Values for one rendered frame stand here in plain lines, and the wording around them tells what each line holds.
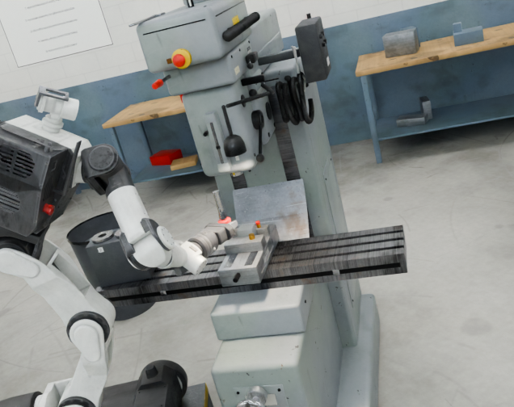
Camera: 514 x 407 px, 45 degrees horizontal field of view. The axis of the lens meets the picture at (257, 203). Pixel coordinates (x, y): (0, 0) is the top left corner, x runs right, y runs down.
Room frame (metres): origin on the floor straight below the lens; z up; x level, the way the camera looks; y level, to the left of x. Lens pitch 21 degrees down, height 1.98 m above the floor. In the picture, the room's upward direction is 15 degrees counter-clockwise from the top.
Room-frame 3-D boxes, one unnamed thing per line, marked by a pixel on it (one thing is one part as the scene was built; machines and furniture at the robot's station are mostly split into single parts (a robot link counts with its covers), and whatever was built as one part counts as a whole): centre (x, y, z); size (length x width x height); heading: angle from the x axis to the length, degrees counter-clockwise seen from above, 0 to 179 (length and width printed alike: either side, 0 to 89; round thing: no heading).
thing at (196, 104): (2.20, 0.04, 1.47); 0.21 x 0.19 x 0.32; 73
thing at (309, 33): (2.38, -0.37, 1.62); 0.20 x 0.09 x 0.21; 163
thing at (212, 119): (2.09, 0.07, 1.45); 0.04 x 0.04 x 0.21; 73
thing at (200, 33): (2.21, 0.04, 1.81); 0.47 x 0.26 x 0.16; 163
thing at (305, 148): (2.78, -0.14, 0.78); 0.50 x 0.47 x 1.56; 163
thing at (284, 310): (2.19, 0.04, 0.79); 0.50 x 0.35 x 0.12; 163
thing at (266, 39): (2.67, -0.10, 1.66); 0.80 x 0.23 x 0.20; 163
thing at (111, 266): (2.34, 0.59, 1.03); 0.22 x 0.12 x 0.20; 81
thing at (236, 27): (2.18, -0.11, 1.79); 0.45 x 0.04 x 0.04; 163
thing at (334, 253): (2.21, 0.11, 0.89); 1.24 x 0.23 x 0.08; 73
